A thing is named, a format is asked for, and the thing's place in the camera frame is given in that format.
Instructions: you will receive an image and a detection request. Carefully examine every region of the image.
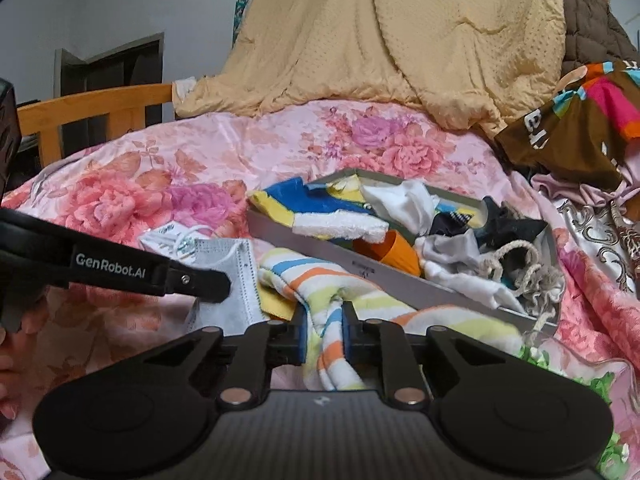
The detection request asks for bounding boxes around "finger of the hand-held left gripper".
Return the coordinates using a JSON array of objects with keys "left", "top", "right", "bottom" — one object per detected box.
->
[{"left": 164, "top": 264, "right": 232, "bottom": 304}]

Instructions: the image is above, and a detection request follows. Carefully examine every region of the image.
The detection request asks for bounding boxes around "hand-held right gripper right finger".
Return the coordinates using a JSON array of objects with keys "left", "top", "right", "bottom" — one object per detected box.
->
[{"left": 341, "top": 301, "right": 547, "bottom": 412}]

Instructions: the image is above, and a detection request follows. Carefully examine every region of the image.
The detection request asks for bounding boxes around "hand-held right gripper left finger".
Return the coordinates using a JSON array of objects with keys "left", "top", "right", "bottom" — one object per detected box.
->
[{"left": 100, "top": 304, "right": 308, "bottom": 414}]

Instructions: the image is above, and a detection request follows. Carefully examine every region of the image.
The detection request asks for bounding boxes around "grey face mask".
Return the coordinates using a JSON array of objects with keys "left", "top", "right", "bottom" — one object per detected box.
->
[{"left": 185, "top": 237, "right": 266, "bottom": 333}]

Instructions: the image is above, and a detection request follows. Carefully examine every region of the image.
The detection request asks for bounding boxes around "pastel striped towel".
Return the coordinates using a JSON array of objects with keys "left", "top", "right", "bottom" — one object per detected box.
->
[{"left": 257, "top": 247, "right": 538, "bottom": 391}]

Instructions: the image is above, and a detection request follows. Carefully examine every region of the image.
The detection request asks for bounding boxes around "grey shallow box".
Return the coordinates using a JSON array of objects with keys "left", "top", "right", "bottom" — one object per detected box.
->
[{"left": 247, "top": 169, "right": 561, "bottom": 336}]

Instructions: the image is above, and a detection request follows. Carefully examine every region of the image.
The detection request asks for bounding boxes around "white and orange sock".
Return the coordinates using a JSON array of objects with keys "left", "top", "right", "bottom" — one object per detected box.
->
[{"left": 292, "top": 211, "right": 422, "bottom": 277}]

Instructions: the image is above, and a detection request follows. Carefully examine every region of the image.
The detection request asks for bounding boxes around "grey white cloth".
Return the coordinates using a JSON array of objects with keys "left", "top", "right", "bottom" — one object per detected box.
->
[{"left": 415, "top": 230, "right": 526, "bottom": 311}]

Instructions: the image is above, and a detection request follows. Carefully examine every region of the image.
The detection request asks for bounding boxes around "black pouch with rope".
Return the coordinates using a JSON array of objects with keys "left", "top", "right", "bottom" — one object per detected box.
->
[{"left": 477, "top": 197, "right": 551, "bottom": 291}]

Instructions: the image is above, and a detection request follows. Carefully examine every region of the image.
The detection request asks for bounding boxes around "grey drawstring pouch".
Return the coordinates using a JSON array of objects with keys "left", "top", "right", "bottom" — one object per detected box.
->
[{"left": 515, "top": 260, "right": 568, "bottom": 333}]

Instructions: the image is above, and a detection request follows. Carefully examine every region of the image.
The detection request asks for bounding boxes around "person's left hand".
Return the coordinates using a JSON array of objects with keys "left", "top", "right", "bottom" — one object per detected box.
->
[{"left": 0, "top": 331, "right": 23, "bottom": 422}]

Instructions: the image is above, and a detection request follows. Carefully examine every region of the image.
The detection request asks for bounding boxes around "white printed face mask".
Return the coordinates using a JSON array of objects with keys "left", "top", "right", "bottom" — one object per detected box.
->
[{"left": 137, "top": 222, "right": 211, "bottom": 261}]

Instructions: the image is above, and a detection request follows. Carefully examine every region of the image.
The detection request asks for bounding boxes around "pink floral bedsheet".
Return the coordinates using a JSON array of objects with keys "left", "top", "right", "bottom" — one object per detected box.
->
[{"left": 0, "top": 100, "right": 640, "bottom": 480}]

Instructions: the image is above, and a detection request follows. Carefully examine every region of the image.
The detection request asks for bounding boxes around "dark door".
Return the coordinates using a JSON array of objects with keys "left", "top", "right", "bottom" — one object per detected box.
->
[{"left": 54, "top": 32, "right": 166, "bottom": 126}]

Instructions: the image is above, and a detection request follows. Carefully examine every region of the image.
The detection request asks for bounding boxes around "lilac pink cloth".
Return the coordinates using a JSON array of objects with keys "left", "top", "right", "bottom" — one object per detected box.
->
[{"left": 530, "top": 160, "right": 640, "bottom": 206}]

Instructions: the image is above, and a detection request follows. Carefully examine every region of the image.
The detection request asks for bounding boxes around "brown colourful striped shirt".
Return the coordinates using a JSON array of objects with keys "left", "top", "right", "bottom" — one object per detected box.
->
[{"left": 495, "top": 60, "right": 640, "bottom": 191}]

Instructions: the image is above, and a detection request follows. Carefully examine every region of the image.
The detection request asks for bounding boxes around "beige quilt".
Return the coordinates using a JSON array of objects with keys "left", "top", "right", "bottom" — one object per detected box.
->
[{"left": 172, "top": 0, "right": 568, "bottom": 133}]

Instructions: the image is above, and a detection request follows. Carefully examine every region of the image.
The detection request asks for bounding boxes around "brown quilted jacket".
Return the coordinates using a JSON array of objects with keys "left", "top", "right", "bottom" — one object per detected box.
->
[{"left": 560, "top": 0, "right": 640, "bottom": 81}]

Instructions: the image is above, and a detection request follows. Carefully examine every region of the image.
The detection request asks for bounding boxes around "wooden slatted bed rail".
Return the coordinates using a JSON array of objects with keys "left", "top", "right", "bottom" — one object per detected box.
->
[{"left": 17, "top": 82, "right": 176, "bottom": 168}]

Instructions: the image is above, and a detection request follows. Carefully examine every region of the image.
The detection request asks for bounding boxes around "teal wall poster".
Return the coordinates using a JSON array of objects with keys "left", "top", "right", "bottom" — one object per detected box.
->
[{"left": 232, "top": 0, "right": 256, "bottom": 48}]

